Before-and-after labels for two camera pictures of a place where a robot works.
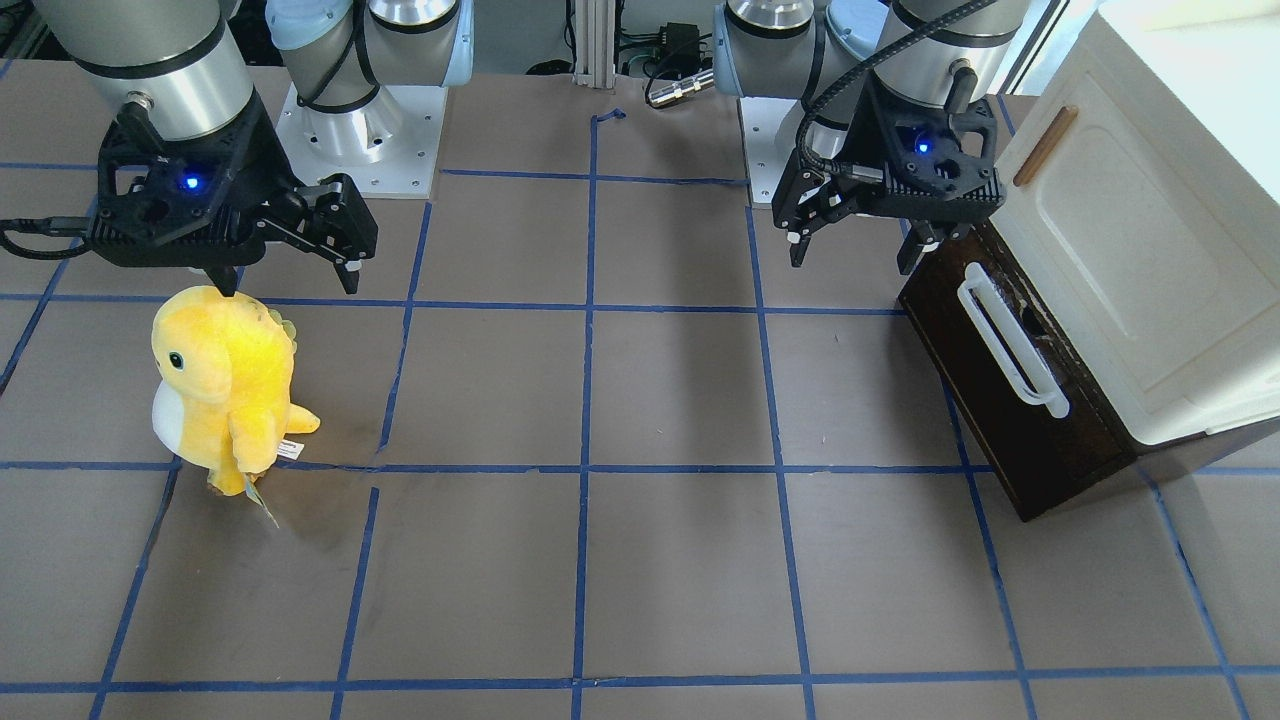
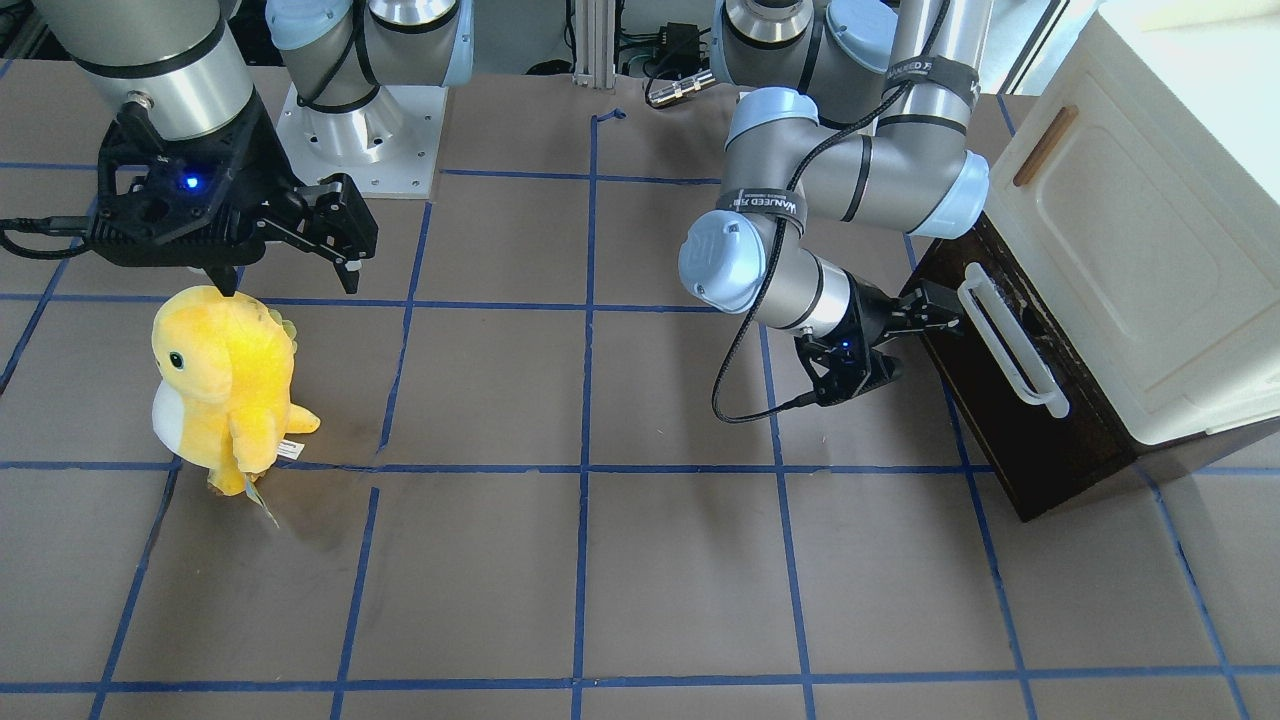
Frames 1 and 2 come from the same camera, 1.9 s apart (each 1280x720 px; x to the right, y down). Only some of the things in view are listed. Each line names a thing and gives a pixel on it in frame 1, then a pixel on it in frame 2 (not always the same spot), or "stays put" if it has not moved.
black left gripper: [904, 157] → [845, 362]
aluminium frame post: [595, 44] stays put
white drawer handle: [1007, 343] stays put
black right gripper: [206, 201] stays put
